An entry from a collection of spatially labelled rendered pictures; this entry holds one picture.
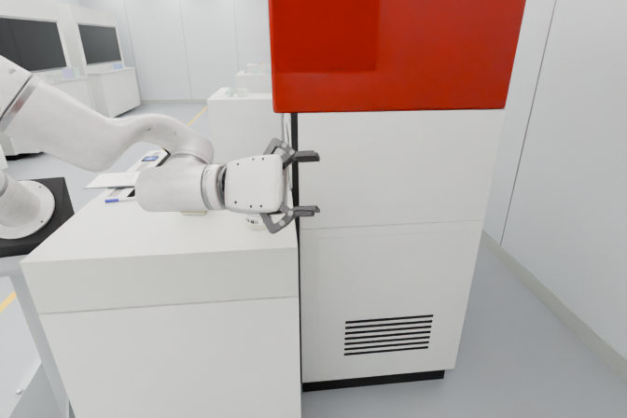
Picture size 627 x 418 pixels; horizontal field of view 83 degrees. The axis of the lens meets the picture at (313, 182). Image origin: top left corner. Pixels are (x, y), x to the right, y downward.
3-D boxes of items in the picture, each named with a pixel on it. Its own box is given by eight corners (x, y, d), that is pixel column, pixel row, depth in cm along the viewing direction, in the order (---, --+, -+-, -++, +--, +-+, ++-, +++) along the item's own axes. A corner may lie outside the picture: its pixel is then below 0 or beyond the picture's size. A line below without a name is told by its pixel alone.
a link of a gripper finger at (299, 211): (283, 209, 62) (320, 208, 61) (282, 228, 61) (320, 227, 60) (277, 206, 59) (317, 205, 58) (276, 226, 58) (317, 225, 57)
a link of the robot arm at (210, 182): (224, 168, 69) (239, 168, 68) (221, 214, 67) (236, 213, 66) (203, 155, 61) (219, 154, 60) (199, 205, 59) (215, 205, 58)
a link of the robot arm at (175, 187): (227, 176, 70) (216, 218, 65) (166, 179, 72) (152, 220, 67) (209, 150, 63) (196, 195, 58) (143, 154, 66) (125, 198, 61)
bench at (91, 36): (144, 107, 827) (127, 12, 753) (110, 123, 660) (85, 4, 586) (94, 108, 816) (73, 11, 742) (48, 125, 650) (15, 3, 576)
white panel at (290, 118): (289, 158, 198) (287, 84, 183) (299, 229, 123) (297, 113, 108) (284, 158, 198) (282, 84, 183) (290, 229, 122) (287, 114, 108)
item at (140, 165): (174, 177, 169) (171, 149, 164) (132, 237, 118) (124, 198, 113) (154, 178, 168) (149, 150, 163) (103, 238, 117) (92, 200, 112)
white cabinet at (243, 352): (290, 300, 210) (286, 170, 180) (302, 491, 121) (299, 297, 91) (178, 308, 204) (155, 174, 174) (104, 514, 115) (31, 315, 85)
